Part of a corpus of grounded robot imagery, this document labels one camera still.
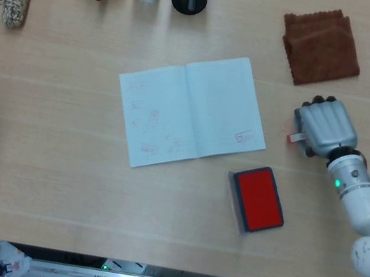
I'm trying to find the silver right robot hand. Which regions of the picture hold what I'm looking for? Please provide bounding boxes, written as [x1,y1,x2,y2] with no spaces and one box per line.
[287,90,365,165]

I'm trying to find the small stamp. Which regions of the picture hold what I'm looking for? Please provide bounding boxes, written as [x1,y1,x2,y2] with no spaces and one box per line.
[285,129,307,146]

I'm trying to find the open lined notebook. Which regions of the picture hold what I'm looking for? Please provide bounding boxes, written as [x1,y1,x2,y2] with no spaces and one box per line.
[104,36,281,190]

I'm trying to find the brown folded microfibre cloth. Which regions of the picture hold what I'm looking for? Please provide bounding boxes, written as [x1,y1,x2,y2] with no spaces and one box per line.
[273,0,370,96]

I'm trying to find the red ink pad case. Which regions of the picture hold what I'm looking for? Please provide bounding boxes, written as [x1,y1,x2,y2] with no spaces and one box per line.
[219,160,293,243]

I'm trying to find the white printed paper bag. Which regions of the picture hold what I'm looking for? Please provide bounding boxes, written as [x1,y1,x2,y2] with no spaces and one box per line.
[0,240,35,277]

